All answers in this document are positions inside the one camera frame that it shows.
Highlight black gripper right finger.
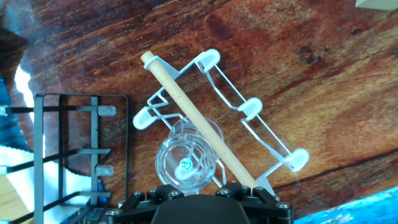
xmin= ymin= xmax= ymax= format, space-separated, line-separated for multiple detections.
xmin=214 ymin=182 xmax=295 ymax=224

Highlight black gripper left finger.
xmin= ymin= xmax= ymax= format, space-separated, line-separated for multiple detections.
xmin=105 ymin=183 xmax=184 ymax=224

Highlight clear glass cup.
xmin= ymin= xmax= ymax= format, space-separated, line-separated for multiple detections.
xmin=154 ymin=116 xmax=224 ymax=195

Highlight white cloth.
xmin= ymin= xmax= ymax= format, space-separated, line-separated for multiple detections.
xmin=0 ymin=144 xmax=100 ymax=224

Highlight glossy wood grain mat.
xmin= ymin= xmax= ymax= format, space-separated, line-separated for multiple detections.
xmin=0 ymin=0 xmax=398 ymax=215

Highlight black wire cup rack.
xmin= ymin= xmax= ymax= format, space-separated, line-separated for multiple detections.
xmin=0 ymin=92 xmax=130 ymax=224

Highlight white wire rack wooden handle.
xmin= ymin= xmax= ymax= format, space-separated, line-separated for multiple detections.
xmin=132 ymin=49 xmax=310 ymax=197

